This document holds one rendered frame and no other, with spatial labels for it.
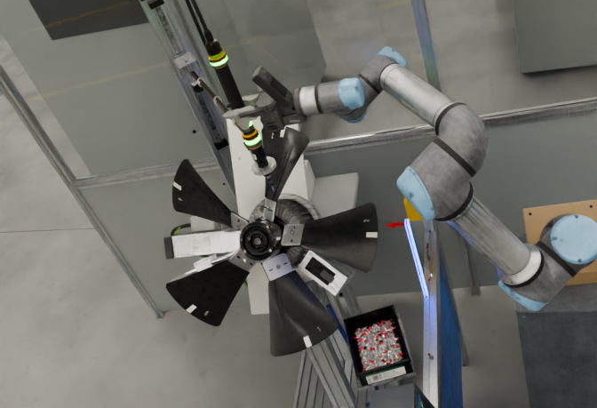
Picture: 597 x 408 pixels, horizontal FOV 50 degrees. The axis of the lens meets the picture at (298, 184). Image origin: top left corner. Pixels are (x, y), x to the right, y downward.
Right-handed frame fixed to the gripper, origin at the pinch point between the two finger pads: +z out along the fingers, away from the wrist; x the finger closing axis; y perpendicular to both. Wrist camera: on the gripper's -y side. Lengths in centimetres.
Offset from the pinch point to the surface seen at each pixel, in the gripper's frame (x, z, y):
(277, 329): -22, 4, 65
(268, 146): 20.0, 2.2, 28.0
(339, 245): -5, -18, 50
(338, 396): 8, 11, 151
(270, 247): -6.7, 2.5, 45.7
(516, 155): 70, -72, 86
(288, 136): 16.8, -6.3, 23.3
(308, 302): -12, -4, 66
